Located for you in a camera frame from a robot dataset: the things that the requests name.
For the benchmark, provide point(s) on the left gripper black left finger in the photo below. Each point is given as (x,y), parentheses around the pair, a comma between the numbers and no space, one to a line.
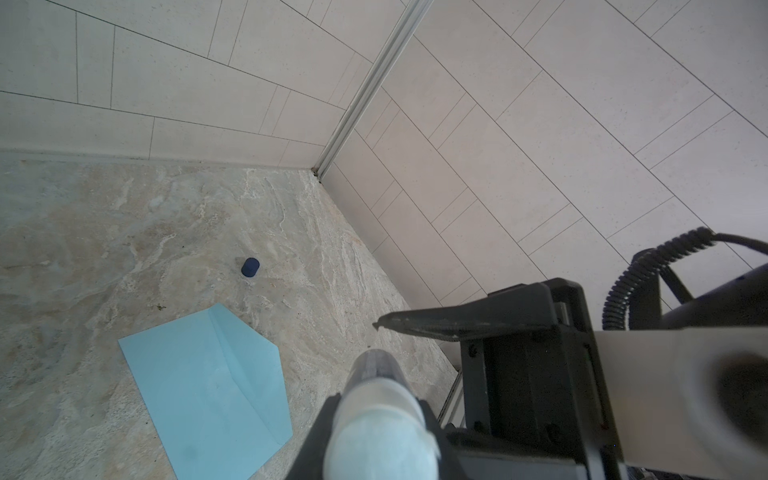
(309,461)

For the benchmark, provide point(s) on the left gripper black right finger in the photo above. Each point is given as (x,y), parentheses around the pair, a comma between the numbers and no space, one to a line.
(449,466)

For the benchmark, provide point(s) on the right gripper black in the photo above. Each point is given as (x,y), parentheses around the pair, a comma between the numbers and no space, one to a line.
(535,402)

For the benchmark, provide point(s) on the blue white glue stick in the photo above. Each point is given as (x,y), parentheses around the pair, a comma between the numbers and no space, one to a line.
(379,430)

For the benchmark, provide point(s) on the teal paper envelope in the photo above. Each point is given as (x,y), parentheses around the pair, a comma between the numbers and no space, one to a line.
(215,392)

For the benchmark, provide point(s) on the dark blue glue stick cap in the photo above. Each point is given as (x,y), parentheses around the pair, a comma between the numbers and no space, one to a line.
(250,267)

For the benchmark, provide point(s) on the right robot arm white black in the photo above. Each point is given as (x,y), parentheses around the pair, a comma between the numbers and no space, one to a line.
(680,284)

